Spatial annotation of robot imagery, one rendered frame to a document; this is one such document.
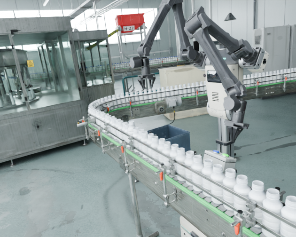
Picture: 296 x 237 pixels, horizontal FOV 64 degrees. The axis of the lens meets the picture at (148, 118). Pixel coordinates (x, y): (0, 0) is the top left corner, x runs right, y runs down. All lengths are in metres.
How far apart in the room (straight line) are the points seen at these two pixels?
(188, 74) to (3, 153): 3.97
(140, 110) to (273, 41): 5.05
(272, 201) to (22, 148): 4.16
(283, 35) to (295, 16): 6.92
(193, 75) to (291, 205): 5.00
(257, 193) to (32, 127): 4.01
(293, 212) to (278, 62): 6.77
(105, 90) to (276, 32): 4.80
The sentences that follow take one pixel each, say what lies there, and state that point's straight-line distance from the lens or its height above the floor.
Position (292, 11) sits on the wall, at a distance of 14.54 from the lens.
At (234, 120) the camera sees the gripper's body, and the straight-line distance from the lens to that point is 1.21.
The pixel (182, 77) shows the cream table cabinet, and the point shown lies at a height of 0.97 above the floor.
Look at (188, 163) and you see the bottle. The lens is 1.15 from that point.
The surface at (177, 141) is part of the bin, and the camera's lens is 1.99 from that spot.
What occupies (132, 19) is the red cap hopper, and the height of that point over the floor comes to 2.62.
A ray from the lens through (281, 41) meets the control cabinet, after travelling 7.52.
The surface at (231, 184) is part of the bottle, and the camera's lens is 0.99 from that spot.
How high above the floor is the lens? 1.64
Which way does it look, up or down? 16 degrees down
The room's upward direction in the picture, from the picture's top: 7 degrees counter-clockwise
